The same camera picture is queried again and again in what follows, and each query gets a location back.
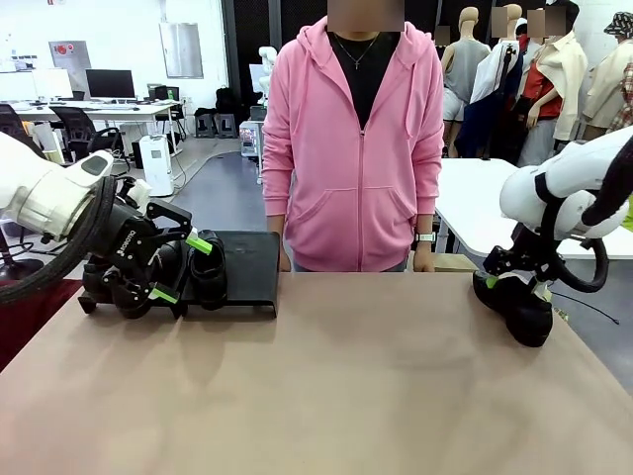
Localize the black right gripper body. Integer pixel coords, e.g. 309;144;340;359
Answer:
508;217;565;281

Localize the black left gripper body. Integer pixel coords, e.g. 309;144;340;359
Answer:
91;200;164;286

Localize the person's left forearm pink sleeve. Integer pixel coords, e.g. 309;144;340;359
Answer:
412;142;445;234

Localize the person's right forearm pink sleeve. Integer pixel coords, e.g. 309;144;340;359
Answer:
260;142;293;219

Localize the person's left hand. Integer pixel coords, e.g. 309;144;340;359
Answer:
412;240;436;273

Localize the person's right hand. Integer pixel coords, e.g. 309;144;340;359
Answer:
269;216;293;272

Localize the tan cardboard box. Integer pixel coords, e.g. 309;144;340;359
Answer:
433;254;480;273

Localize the white air purifier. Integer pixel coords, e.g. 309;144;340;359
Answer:
138;134;175;197

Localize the white side table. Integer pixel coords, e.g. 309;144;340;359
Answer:
433;157;633;258

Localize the dark red floor mat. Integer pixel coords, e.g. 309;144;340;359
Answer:
0;277;84;370

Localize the lit computer case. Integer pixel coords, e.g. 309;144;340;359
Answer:
239;121;264;159

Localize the white office desk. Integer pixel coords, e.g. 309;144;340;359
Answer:
9;100;185;143

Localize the black mesh office chair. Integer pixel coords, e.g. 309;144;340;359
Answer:
48;106;133;174

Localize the black backpack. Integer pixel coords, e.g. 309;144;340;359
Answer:
215;86;239;116

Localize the black computer monitor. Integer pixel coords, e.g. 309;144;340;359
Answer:
85;68;136;100

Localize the pink zip hoodie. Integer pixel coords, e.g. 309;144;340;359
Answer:
260;14;445;273

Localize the mannequin white navy jacket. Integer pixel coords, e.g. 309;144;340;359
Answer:
454;42;525;159

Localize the white computer monitor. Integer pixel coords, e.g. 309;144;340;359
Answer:
32;67;74;100

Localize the mannequin red top cream jacket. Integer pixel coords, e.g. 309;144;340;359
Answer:
516;14;589;169

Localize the mannequin beige coat bucket hat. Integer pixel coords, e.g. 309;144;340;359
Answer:
576;12;633;144

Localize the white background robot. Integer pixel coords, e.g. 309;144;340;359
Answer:
256;46;278;108

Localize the grey board red sign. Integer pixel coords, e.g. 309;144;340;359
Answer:
47;40;93;70

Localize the mannequin grey tank top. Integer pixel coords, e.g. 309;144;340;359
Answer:
441;7;492;149

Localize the black undershirt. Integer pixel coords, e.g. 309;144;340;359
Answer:
328;30;400;131

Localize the thin black cable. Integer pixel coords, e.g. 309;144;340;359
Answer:
551;291;622;327

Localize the white wall board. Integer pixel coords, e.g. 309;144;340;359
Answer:
158;22;204;79

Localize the silver cross necklace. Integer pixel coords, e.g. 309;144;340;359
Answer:
333;32;382;69

